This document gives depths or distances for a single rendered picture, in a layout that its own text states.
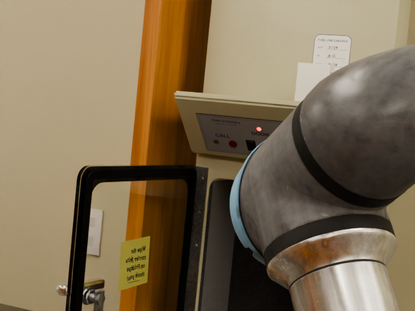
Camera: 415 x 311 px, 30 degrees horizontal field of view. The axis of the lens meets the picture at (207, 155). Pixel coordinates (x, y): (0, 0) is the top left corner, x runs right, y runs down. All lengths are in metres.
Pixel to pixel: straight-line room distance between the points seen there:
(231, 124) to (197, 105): 0.06
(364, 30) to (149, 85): 0.36
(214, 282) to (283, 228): 0.77
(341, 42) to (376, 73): 0.66
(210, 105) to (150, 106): 0.12
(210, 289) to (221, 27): 0.46
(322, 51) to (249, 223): 0.62
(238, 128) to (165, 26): 0.22
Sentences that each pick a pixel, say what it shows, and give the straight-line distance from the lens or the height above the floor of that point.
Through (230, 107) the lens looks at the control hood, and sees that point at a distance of 1.21.
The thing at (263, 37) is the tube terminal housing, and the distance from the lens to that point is 1.32.
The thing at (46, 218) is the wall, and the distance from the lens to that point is 2.03.
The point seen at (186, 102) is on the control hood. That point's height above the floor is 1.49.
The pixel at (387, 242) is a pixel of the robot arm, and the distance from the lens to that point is 0.67.
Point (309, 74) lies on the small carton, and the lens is 1.20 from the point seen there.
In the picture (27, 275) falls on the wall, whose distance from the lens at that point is 2.09.
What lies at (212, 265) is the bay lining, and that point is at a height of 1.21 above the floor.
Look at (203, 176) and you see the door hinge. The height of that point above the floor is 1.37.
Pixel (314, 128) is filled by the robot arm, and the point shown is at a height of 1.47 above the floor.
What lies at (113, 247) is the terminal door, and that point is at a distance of 1.16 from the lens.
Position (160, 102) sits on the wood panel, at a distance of 1.31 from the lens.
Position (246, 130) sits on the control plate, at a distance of 1.23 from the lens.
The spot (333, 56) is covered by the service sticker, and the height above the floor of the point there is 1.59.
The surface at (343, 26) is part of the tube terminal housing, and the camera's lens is 1.28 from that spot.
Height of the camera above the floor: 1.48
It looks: 3 degrees down
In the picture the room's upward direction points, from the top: 6 degrees clockwise
